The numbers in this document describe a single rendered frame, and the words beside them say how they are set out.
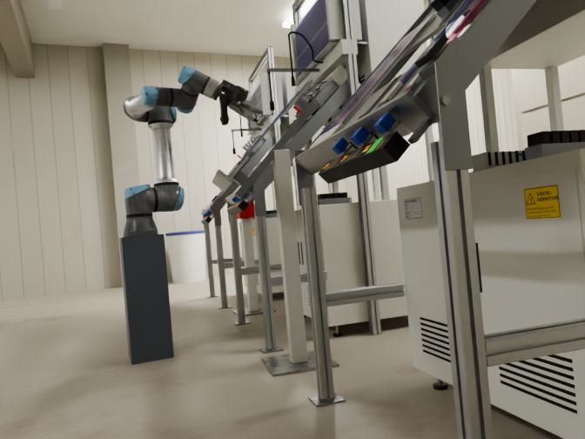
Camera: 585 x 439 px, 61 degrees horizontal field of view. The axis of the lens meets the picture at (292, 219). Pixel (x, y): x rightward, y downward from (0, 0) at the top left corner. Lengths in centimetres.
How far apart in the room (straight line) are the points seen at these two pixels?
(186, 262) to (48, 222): 170
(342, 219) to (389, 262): 31
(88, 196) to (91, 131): 79
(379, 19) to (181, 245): 405
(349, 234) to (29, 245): 479
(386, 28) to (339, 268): 119
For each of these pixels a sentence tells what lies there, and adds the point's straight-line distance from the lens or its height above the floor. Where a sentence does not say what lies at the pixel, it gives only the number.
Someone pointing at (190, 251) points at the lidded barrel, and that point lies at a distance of 600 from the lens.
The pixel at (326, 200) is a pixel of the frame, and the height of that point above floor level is 65.
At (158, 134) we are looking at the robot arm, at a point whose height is 101.
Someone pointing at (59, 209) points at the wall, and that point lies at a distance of 652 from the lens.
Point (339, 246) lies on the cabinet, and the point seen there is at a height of 42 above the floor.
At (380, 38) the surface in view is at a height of 140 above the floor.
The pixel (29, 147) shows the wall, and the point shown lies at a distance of 663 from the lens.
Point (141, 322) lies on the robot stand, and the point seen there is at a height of 17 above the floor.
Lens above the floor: 52
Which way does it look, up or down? 1 degrees up
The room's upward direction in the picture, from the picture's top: 5 degrees counter-clockwise
